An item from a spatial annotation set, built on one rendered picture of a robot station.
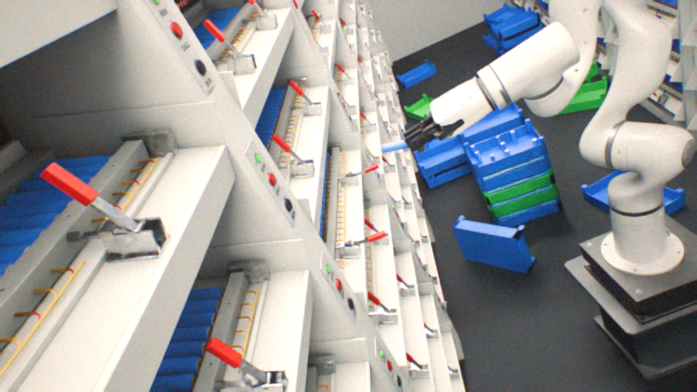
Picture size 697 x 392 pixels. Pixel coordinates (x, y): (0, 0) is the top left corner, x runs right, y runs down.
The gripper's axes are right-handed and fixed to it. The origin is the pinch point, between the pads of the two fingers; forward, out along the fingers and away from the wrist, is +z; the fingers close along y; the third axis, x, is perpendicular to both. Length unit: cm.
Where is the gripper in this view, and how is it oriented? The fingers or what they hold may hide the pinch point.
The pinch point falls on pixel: (415, 137)
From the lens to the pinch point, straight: 97.8
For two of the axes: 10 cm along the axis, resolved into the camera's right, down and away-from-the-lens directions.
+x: 6.0, 6.8, 4.3
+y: -0.2, 5.5, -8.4
